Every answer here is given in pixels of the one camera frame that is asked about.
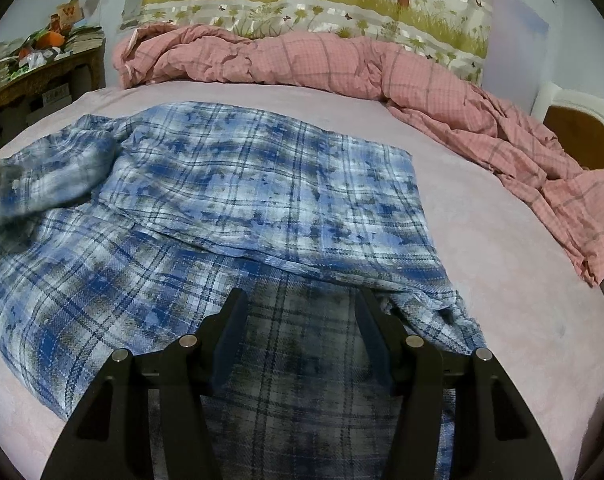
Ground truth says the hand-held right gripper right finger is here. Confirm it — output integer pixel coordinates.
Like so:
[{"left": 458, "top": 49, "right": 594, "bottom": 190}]
[{"left": 354, "top": 287, "right": 563, "bottom": 480}]

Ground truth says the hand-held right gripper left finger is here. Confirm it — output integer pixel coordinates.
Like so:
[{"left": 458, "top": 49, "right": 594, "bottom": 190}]
[{"left": 42, "top": 287, "right": 249, "bottom": 480}]

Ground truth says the blue plaid shirt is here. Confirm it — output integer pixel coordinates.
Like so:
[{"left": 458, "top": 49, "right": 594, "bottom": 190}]
[{"left": 0, "top": 102, "right": 488, "bottom": 480}]

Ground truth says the pink bed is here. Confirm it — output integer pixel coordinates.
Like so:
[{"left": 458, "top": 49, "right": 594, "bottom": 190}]
[{"left": 0, "top": 82, "right": 604, "bottom": 480}]

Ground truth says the pink checked quilt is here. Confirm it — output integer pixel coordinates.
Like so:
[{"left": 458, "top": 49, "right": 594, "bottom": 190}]
[{"left": 113, "top": 22, "right": 604, "bottom": 288}]

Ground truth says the dark wooden desk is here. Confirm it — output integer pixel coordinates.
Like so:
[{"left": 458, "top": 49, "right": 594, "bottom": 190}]
[{"left": 0, "top": 37, "right": 107, "bottom": 121}]

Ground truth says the stack of books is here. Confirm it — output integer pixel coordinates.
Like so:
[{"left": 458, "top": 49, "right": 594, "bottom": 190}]
[{"left": 66, "top": 27, "right": 106, "bottom": 54}]

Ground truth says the brown cardboard toy house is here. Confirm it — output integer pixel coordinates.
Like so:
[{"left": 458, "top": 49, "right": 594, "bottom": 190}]
[{"left": 49, "top": 0, "right": 84, "bottom": 32}]

